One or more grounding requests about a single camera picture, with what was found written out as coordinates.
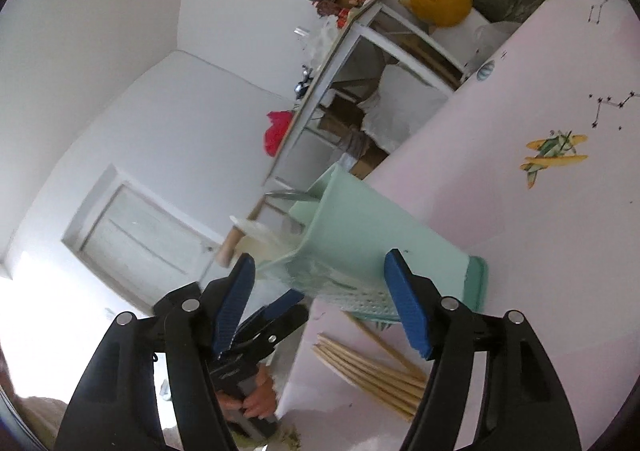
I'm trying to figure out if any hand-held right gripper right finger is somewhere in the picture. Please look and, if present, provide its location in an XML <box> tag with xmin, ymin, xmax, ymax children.
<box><xmin>383</xmin><ymin>247</ymin><xmax>583</xmax><ymax>451</ymax></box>

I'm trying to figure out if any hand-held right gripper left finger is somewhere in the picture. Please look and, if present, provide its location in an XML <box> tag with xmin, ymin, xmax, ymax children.
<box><xmin>52</xmin><ymin>253</ymin><xmax>257</xmax><ymax>451</ymax></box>

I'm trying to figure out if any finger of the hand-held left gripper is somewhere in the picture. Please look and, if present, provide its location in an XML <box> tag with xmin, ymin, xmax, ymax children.
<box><xmin>225</xmin><ymin>306</ymin><xmax>308</xmax><ymax>362</ymax></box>
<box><xmin>235</xmin><ymin>288</ymin><xmax>306</xmax><ymax>337</ymax></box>

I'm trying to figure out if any pile of wooden chopsticks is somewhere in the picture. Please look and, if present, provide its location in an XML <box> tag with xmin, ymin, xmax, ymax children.
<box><xmin>312</xmin><ymin>311</ymin><xmax>431</xmax><ymax>419</ymax></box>

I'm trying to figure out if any mint green utensil holder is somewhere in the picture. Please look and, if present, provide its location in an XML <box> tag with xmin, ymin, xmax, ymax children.
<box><xmin>257</xmin><ymin>164</ymin><xmax>488</xmax><ymax>327</ymax></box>

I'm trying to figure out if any person's left hand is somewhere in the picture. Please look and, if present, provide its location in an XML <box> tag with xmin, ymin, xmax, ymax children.
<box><xmin>217</xmin><ymin>365</ymin><xmax>278</xmax><ymax>421</ymax></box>

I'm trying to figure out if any wooden chair with dark seat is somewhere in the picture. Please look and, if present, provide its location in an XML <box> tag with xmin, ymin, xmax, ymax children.
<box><xmin>215</xmin><ymin>196</ymin><xmax>268</xmax><ymax>269</ymax></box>

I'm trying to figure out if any white panel door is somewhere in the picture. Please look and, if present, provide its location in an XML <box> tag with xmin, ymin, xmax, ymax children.
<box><xmin>62</xmin><ymin>166</ymin><xmax>223</xmax><ymax>312</ymax></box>

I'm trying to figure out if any red plastic bag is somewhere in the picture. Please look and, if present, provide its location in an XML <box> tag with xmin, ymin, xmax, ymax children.
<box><xmin>265</xmin><ymin>110</ymin><xmax>296</xmax><ymax>157</ymax></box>

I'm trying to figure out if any brown carton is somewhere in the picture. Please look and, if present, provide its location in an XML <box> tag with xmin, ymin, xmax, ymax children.
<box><xmin>320</xmin><ymin>98</ymin><xmax>391</xmax><ymax>179</ymax></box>

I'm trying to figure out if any white woven sack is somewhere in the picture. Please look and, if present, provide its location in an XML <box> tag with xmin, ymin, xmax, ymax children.
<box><xmin>360</xmin><ymin>64</ymin><xmax>451</xmax><ymax>152</ymax></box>

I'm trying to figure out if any white plastic bag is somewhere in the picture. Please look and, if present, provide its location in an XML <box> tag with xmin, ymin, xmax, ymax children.
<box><xmin>300</xmin><ymin>21</ymin><xmax>346</xmax><ymax>67</ymax></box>

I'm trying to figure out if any white framed side table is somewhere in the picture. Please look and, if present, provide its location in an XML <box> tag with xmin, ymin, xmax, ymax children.
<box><xmin>262</xmin><ymin>0</ymin><xmax>468</xmax><ymax>187</ymax></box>

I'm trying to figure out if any white foam box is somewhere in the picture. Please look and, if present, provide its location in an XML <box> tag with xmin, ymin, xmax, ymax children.
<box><xmin>432</xmin><ymin>6</ymin><xmax>506</xmax><ymax>69</ymax></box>

